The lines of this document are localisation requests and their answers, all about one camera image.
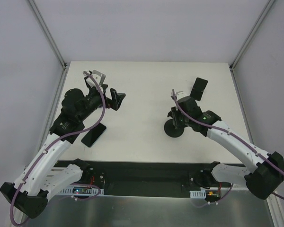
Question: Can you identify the black round-base phone stand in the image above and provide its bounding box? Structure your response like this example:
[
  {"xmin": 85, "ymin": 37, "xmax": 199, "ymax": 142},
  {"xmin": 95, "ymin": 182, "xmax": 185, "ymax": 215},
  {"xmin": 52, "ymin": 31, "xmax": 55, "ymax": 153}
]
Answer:
[{"xmin": 164, "ymin": 119, "xmax": 184, "ymax": 138}]

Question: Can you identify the black phone blue edge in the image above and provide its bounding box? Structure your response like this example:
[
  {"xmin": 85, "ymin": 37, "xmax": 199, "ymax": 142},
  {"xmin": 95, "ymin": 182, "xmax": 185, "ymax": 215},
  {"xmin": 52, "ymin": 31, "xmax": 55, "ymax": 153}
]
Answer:
[{"xmin": 81, "ymin": 123, "xmax": 107, "ymax": 148}]

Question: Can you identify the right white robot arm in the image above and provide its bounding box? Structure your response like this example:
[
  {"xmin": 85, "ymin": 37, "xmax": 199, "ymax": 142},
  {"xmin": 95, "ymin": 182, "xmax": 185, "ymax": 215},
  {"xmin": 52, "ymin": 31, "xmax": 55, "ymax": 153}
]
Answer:
[{"xmin": 164, "ymin": 92, "xmax": 284, "ymax": 200}]

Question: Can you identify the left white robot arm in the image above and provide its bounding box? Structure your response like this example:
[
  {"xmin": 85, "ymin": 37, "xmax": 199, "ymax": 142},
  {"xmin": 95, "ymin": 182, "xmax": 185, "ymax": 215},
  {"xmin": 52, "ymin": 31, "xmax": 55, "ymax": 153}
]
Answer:
[{"xmin": 0, "ymin": 85, "xmax": 126, "ymax": 218}]

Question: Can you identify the black folding phone stand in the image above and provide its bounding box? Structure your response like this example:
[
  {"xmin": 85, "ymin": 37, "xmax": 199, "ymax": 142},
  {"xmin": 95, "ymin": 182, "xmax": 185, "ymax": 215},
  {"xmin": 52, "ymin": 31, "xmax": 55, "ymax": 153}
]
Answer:
[{"xmin": 190, "ymin": 78, "xmax": 208, "ymax": 101}]

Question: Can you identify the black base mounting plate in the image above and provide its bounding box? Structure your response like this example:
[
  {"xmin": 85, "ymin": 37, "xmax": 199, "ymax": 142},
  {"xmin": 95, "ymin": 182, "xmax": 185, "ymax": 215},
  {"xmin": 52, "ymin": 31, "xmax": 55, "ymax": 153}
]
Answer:
[{"xmin": 54, "ymin": 160, "xmax": 230, "ymax": 197}]

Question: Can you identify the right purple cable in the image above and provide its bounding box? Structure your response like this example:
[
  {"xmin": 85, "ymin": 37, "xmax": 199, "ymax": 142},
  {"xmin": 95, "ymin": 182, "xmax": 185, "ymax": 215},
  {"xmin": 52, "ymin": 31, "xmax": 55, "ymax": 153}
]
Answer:
[{"xmin": 171, "ymin": 89, "xmax": 284, "ymax": 204}]

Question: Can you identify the purple cable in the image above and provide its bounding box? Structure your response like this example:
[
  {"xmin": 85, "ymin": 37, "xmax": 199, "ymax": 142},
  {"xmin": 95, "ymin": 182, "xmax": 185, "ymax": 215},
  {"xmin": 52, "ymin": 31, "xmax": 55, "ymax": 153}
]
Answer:
[
  {"xmin": 9, "ymin": 72, "xmax": 107, "ymax": 227},
  {"xmin": 171, "ymin": 89, "xmax": 284, "ymax": 204}
]

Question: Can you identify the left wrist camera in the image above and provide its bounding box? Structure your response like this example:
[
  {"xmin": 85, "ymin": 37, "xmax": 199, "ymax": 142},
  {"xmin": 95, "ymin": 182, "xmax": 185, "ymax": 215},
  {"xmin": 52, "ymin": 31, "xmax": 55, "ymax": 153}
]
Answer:
[{"xmin": 83, "ymin": 70, "xmax": 106, "ymax": 87}]

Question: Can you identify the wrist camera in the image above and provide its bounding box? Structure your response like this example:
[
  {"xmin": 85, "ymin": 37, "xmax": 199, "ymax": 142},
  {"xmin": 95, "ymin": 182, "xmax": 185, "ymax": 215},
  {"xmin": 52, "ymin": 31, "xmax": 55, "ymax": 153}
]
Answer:
[
  {"xmin": 171, "ymin": 91, "xmax": 187, "ymax": 100},
  {"xmin": 83, "ymin": 70, "xmax": 106, "ymax": 87}
]

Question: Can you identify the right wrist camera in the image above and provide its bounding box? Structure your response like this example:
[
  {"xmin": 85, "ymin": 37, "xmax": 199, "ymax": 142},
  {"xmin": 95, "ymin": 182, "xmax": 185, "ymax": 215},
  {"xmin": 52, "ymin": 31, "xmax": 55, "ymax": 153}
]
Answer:
[{"xmin": 171, "ymin": 91, "xmax": 187, "ymax": 100}]

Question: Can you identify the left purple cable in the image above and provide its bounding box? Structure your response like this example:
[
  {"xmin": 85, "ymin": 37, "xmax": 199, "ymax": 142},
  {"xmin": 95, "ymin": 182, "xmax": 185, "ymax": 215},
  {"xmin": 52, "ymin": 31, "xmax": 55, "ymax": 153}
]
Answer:
[{"xmin": 9, "ymin": 72, "xmax": 107, "ymax": 227}]

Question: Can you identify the left aluminium frame post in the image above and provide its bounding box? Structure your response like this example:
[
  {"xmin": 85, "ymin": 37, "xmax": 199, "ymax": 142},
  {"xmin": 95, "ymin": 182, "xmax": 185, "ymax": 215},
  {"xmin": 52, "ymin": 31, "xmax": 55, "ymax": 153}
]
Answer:
[{"xmin": 27, "ymin": 0, "xmax": 71, "ymax": 70}]

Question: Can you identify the aluminium frame post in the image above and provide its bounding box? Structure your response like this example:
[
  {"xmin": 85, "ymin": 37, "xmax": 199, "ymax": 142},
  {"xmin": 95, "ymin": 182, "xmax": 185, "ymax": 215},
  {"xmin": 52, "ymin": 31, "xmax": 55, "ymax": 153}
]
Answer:
[
  {"xmin": 27, "ymin": 0, "xmax": 71, "ymax": 70},
  {"xmin": 229, "ymin": 0, "xmax": 276, "ymax": 70}
]

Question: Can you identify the right white cable duct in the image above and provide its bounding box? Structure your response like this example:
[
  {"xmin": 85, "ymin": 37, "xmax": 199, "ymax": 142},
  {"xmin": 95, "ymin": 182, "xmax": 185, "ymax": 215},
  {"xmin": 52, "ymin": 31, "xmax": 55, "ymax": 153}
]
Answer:
[{"xmin": 189, "ymin": 190, "xmax": 206, "ymax": 199}]

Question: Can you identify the white cable duct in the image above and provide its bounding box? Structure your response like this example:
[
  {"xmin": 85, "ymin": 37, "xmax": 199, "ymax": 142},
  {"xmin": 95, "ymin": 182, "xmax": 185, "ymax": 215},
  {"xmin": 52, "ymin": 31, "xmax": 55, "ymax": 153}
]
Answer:
[
  {"xmin": 57, "ymin": 185, "xmax": 99, "ymax": 196},
  {"xmin": 189, "ymin": 190, "xmax": 206, "ymax": 199}
]

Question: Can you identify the right aluminium frame post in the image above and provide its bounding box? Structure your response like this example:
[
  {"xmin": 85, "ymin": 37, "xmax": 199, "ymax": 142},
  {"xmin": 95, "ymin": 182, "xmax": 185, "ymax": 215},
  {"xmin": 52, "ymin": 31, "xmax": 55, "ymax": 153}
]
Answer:
[{"xmin": 229, "ymin": 0, "xmax": 276, "ymax": 70}]

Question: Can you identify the left white cable duct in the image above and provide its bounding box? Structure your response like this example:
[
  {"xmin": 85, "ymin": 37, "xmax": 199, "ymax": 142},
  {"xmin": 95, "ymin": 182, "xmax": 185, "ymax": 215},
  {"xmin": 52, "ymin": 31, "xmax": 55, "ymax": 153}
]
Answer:
[{"xmin": 57, "ymin": 185, "xmax": 99, "ymax": 196}]

